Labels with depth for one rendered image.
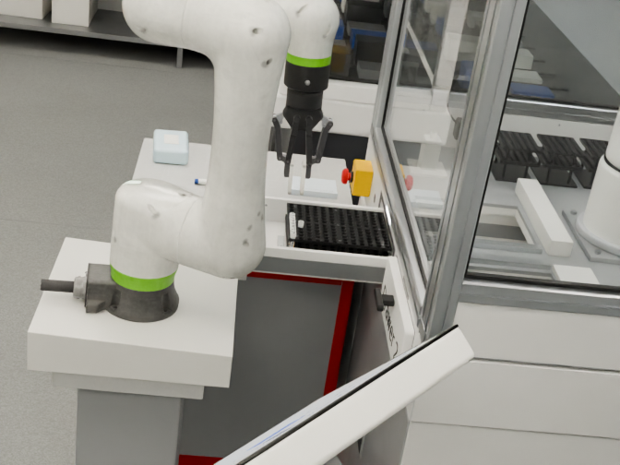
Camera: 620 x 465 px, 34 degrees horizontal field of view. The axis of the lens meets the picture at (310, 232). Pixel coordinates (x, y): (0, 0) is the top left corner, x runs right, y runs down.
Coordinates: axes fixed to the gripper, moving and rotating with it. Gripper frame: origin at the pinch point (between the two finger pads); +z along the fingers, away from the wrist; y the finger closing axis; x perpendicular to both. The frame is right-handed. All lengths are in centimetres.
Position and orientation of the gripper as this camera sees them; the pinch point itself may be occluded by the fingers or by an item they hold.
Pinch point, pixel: (296, 177)
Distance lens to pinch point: 218.7
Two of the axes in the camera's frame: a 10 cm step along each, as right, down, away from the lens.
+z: -1.0, 8.9, 4.4
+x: 0.4, 4.5, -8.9
